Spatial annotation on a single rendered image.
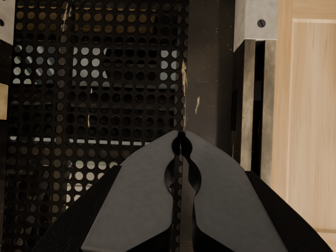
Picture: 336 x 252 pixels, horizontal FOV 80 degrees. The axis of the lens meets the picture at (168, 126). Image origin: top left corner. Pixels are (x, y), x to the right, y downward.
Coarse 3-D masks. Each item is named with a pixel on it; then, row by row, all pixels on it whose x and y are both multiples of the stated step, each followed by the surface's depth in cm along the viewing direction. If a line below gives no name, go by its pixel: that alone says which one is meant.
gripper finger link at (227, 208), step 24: (192, 144) 11; (192, 168) 10; (216, 168) 9; (240, 168) 9; (216, 192) 8; (240, 192) 8; (192, 216) 8; (216, 216) 7; (240, 216) 7; (264, 216) 7; (192, 240) 8; (216, 240) 6; (240, 240) 6; (264, 240) 6
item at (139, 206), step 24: (168, 144) 11; (120, 168) 9; (144, 168) 9; (168, 168) 10; (120, 192) 8; (144, 192) 8; (168, 192) 8; (96, 216) 7; (120, 216) 7; (144, 216) 7; (168, 216) 7; (96, 240) 6; (120, 240) 6; (144, 240) 6; (168, 240) 7
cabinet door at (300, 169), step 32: (288, 0) 43; (320, 0) 43; (288, 32) 43; (320, 32) 43; (288, 64) 43; (320, 64) 43; (288, 96) 43; (320, 96) 43; (288, 128) 43; (320, 128) 43; (288, 160) 43; (320, 160) 43; (288, 192) 43; (320, 192) 43; (320, 224) 43
